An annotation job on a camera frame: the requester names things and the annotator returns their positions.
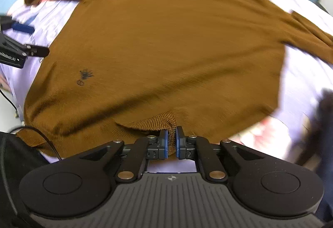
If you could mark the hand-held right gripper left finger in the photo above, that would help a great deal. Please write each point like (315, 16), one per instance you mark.
(163, 143)

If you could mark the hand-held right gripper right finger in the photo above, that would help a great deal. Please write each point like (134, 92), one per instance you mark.
(179, 143)

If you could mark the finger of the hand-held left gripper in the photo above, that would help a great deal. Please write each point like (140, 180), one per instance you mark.
(22, 27)
(36, 51)

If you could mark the brown sweater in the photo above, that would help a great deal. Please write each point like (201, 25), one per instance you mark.
(156, 48)

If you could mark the purple floral bedsheet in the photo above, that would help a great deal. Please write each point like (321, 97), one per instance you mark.
(299, 74)

